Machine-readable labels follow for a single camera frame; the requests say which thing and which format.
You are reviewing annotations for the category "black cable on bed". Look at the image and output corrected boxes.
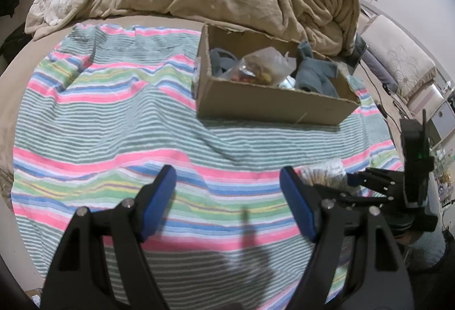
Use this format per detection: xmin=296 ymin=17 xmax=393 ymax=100
xmin=359 ymin=60 xmax=403 ymax=129

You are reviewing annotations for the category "striped colourful towel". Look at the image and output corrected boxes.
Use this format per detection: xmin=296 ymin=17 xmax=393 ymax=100
xmin=12 ymin=24 xmax=403 ymax=309

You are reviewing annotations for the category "grey knitted glove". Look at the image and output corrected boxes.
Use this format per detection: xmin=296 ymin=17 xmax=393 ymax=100
xmin=295 ymin=40 xmax=339 ymax=98

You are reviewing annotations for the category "beige floral pillow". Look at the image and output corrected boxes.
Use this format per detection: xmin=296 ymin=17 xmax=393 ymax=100
xmin=361 ymin=15 xmax=437 ymax=101

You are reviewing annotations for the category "white sock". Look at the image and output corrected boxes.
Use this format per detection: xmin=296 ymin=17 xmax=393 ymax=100
xmin=278 ymin=76 xmax=295 ymax=90

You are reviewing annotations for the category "clear plastic snack bag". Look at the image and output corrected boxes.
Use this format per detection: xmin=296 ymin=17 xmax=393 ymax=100
xmin=220 ymin=47 xmax=297 ymax=87

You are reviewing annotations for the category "cotton swab pack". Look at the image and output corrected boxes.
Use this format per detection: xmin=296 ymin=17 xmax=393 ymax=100
xmin=298 ymin=158 xmax=349 ymax=191

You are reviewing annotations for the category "dark grey sock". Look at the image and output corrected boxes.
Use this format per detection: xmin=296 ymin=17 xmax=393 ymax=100
xmin=209 ymin=48 xmax=238 ymax=77

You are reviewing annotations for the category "white storage shelf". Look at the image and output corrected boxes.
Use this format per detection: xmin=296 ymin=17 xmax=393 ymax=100
xmin=407 ymin=83 xmax=454 ymax=148

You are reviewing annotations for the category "open cardboard box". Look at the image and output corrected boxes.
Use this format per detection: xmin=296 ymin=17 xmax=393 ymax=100
xmin=194 ymin=24 xmax=360 ymax=125

